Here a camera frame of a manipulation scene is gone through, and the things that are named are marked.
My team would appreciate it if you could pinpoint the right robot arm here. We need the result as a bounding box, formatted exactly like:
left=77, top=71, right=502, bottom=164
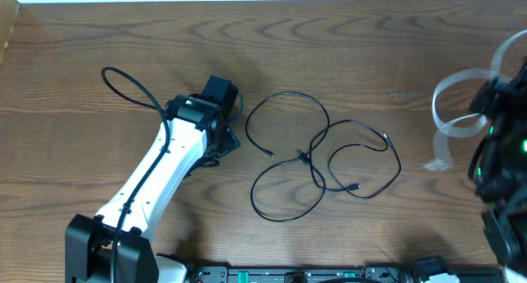
left=469, top=64, right=526, bottom=276

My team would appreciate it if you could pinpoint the left camera black cable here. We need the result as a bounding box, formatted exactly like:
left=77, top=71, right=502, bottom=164
left=100, top=66, right=172, bottom=283

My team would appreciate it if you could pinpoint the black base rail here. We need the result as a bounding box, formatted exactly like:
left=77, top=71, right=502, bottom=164
left=184, top=257, right=506, bottom=283

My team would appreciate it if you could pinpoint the white USB cable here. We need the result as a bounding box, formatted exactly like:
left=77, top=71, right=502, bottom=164
left=422, top=29, right=527, bottom=173

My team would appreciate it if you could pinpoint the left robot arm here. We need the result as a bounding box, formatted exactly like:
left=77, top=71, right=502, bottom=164
left=65, top=76, right=241, bottom=282

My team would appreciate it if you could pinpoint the black USB cable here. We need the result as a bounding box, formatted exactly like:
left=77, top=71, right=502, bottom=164
left=245, top=91, right=403, bottom=223

